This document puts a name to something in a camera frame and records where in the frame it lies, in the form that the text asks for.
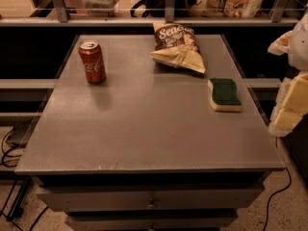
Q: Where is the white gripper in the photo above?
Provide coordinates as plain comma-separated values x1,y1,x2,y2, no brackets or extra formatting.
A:
268,31,308,138

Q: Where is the green and yellow sponge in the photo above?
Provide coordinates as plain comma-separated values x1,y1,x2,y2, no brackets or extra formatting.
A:
208,78,242,113

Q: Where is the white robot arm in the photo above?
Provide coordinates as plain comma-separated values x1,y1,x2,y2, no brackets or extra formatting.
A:
268,13,308,138

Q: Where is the red coke can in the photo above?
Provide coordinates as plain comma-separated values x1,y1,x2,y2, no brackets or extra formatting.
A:
78,40,106,85

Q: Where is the grey metal railing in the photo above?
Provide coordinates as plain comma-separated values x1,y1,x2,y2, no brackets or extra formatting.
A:
0,0,307,27

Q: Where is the brown chip bag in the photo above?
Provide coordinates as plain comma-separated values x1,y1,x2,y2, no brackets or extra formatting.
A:
150,23,206,74

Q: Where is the black bag background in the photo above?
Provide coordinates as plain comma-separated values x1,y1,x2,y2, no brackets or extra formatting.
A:
130,0,199,17

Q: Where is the grey top drawer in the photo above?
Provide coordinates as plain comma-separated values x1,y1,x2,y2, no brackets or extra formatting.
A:
37,184,264,213

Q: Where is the grey drawer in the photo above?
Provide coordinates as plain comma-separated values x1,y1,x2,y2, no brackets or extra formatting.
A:
65,212,238,231
37,184,264,213

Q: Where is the clear plastic container background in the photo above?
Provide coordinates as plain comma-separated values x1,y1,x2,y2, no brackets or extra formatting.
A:
83,0,119,17

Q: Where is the grey lower drawer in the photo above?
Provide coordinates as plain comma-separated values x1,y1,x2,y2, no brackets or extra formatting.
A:
65,212,238,231

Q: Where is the black floor cable right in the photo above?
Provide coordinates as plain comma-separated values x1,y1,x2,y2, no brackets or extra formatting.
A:
262,138,293,231

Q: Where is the black floor cables left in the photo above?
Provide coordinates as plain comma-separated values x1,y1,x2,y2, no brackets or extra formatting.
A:
0,118,49,231

